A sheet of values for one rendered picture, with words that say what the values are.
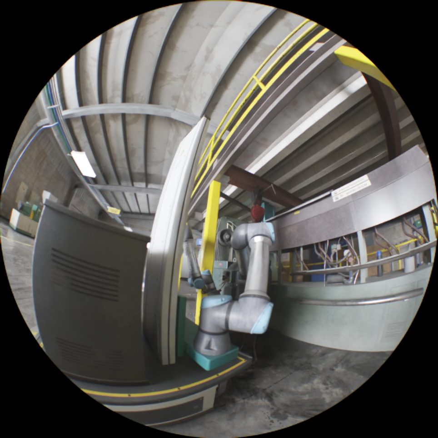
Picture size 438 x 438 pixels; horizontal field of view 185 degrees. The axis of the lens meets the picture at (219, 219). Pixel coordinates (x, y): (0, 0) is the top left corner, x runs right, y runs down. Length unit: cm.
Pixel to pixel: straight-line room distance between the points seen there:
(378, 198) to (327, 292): 91
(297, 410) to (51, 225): 116
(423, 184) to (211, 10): 522
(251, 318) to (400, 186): 143
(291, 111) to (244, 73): 343
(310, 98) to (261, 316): 152
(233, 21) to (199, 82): 241
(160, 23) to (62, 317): 541
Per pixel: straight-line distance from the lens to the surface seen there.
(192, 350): 60
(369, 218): 137
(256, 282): 52
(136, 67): 549
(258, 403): 96
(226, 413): 90
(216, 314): 49
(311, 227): 153
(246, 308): 47
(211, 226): 128
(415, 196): 147
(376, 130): 197
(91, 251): 37
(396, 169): 156
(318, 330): 151
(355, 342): 147
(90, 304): 40
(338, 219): 143
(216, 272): 169
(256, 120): 124
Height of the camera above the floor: 78
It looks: 21 degrees up
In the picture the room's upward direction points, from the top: 5 degrees clockwise
